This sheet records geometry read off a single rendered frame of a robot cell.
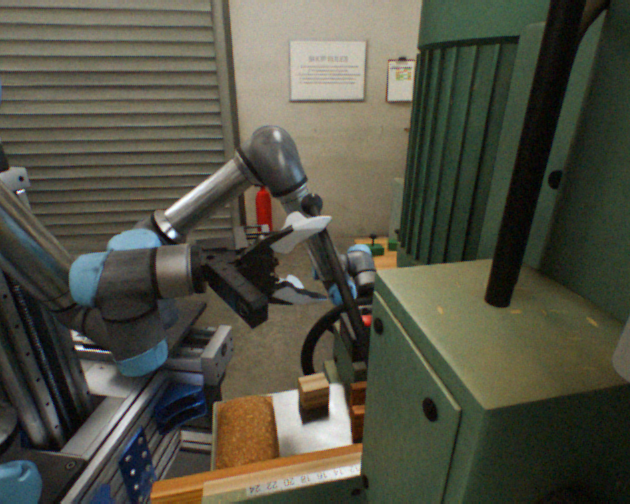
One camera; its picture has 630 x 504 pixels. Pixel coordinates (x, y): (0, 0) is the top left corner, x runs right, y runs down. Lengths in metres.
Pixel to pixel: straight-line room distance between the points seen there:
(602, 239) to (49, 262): 0.61
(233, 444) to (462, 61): 0.52
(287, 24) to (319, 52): 0.31
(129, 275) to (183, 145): 2.91
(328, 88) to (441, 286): 3.23
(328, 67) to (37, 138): 2.39
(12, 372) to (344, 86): 3.01
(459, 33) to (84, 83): 3.40
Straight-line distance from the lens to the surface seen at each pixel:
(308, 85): 3.35
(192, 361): 1.01
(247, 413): 0.61
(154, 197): 3.58
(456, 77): 0.34
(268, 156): 0.88
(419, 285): 0.18
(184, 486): 0.56
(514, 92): 0.30
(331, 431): 0.63
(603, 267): 0.19
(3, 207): 0.61
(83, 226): 3.87
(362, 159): 3.51
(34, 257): 0.63
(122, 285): 0.55
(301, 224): 0.51
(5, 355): 0.86
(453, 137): 0.34
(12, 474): 0.54
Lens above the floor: 1.38
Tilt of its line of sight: 24 degrees down
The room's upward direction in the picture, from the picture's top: straight up
